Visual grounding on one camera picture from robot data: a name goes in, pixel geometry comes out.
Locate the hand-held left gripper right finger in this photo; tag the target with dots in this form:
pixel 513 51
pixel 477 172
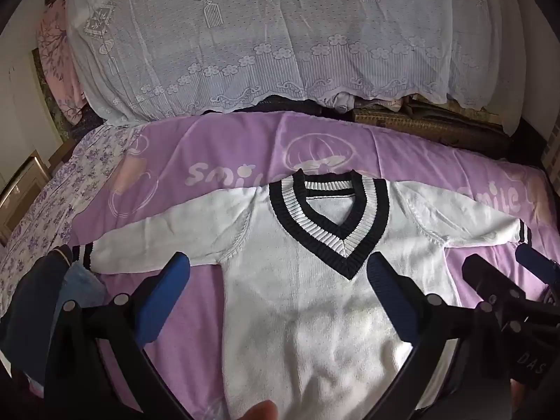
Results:
pixel 389 297

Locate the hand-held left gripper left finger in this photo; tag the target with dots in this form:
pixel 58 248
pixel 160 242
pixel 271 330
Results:
pixel 166 297

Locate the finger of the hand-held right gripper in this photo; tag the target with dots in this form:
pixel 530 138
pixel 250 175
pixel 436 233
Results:
pixel 481 271
pixel 533 260

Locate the white sweater black-striped collar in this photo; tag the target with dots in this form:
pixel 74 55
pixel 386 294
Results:
pixel 306 293

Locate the person's left hand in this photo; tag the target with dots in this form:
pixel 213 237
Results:
pixel 261 411

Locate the light blue towel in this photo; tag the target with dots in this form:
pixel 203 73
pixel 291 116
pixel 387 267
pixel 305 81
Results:
pixel 81 284

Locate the dark blue cloth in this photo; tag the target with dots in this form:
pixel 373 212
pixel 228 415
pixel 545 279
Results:
pixel 26 306

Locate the purple floral bed sheet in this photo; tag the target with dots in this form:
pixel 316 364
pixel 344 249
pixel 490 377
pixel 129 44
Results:
pixel 57 192

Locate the purple printed blanket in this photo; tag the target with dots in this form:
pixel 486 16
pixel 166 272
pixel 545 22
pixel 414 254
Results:
pixel 218 153

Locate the brown woven mat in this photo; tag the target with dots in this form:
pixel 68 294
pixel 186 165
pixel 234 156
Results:
pixel 415 122

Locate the grey cloth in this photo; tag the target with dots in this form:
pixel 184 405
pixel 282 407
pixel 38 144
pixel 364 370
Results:
pixel 339 101

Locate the pink floral cloth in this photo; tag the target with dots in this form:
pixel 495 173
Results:
pixel 57 52

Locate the white lace cover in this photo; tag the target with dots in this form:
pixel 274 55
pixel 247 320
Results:
pixel 262 30

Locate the gold picture frame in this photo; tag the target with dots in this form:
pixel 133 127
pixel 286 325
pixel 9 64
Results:
pixel 17 192

